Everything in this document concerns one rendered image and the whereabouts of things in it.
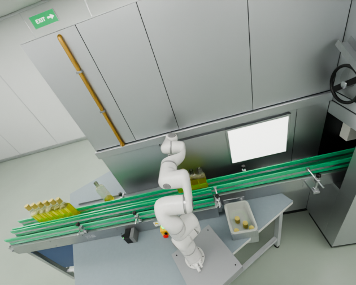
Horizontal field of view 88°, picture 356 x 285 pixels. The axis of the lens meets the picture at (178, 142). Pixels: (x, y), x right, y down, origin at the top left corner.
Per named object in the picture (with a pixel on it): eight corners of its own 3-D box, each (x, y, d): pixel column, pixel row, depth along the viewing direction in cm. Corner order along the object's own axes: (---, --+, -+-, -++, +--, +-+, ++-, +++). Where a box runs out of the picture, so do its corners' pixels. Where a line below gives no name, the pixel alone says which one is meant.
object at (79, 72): (125, 143, 134) (61, 33, 92) (124, 146, 132) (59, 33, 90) (121, 145, 135) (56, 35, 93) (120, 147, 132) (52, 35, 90)
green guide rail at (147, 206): (212, 195, 140) (211, 188, 135) (213, 196, 139) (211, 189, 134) (17, 235, 164) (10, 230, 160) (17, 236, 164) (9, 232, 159)
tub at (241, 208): (247, 206, 139) (247, 199, 134) (259, 236, 121) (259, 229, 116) (224, 210, 142) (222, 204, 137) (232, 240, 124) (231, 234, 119)
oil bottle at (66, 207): (82, 214, 163) (61, 194, 146) (79, 220, 158) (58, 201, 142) (76, 215, 164) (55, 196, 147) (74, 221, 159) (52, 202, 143)
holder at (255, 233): (245, 201, 144) (244, 194, 139) (259, 236, 122) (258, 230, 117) (223, 204, 146) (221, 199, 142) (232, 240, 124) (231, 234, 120)
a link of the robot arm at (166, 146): (177, 146, 103) (159, 146, 104) (177, 160, 109) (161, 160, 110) (177, 131, 115) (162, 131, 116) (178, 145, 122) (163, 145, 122)
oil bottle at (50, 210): (70, 216, 164) (49, 198, 148) (68, 223, 160) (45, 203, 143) (65, 217, 165) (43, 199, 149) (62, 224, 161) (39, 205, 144)
